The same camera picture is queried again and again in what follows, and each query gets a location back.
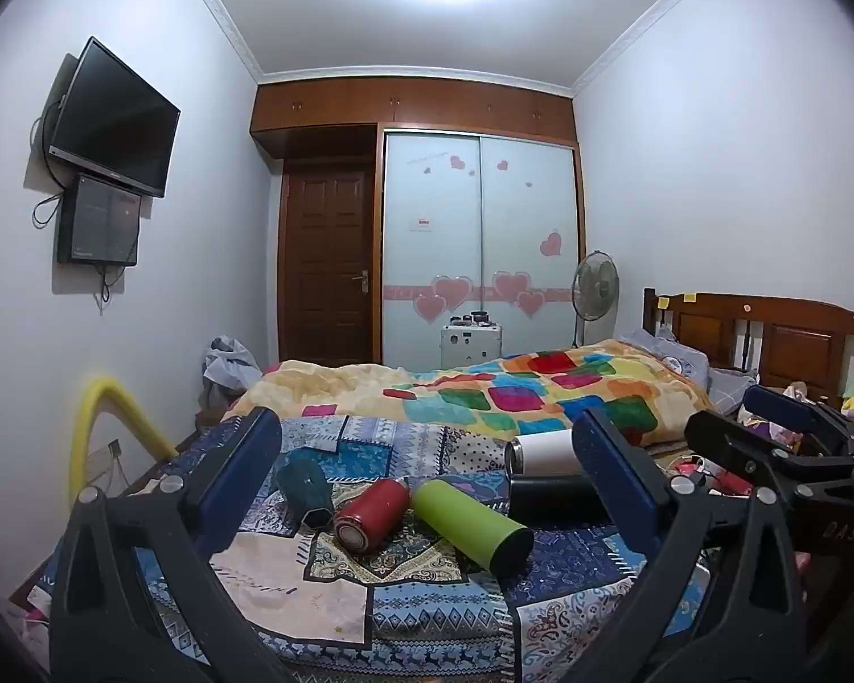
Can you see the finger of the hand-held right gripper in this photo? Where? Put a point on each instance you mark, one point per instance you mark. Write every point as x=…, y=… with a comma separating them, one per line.
x=797, y=404
x=747, y=441

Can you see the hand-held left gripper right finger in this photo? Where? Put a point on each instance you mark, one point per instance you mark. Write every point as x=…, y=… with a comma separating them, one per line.
x=612, y=471

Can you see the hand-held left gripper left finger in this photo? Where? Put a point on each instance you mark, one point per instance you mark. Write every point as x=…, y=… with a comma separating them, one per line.
x=255, y=457

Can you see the dark teal cup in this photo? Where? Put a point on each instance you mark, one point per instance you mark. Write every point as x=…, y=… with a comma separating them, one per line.
x=306, y=491

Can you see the black cup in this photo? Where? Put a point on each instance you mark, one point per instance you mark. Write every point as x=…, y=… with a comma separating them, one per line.
x=555, y=498

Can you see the white cup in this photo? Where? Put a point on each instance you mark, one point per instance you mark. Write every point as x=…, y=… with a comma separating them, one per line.
x=544, y=452

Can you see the red cup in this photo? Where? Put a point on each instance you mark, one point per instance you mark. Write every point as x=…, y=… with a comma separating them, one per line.
x=370, y=512

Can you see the green cup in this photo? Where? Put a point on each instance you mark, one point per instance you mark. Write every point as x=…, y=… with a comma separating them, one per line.
x=470, y=523

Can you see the wooden headboard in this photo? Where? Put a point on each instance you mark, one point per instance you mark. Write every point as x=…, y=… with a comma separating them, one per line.
x=783, y=341

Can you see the pile of grey clothes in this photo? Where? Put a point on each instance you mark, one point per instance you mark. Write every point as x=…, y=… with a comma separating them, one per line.
x=228, y=366

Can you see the grey pillow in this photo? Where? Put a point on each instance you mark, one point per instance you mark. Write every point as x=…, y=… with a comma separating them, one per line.
x=672, y=356

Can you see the colourful checked quilt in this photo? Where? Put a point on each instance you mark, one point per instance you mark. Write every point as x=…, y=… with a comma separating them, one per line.
x=470, y=388

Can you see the yellow foam tube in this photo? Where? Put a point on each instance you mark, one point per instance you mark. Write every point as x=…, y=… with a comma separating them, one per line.
x=85, y=427

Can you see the standing fan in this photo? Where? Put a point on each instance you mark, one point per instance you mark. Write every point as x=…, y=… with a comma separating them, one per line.
x=596, y=286

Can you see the white appliance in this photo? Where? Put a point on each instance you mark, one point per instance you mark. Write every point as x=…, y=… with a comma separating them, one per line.
x=470, y=350

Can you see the brown wooden door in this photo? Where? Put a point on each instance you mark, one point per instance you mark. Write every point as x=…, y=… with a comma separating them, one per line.
x=327, y=263

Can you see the blue patchwork blanket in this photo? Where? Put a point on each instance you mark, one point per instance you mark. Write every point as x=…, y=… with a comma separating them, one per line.
x=413, y=605

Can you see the sliding-door wardrobe with hearts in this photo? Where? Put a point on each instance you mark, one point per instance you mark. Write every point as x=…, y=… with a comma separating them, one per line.
x=470, y=228

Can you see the wooden overhead cabinet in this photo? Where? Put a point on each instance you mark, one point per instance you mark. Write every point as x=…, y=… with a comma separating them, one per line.
x=413, y=107

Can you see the black wall box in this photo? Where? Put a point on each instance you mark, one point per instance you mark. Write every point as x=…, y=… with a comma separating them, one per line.
x=99, y=220

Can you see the wall-mounted television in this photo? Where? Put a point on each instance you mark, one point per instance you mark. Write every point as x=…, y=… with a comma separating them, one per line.
x=114, y=121

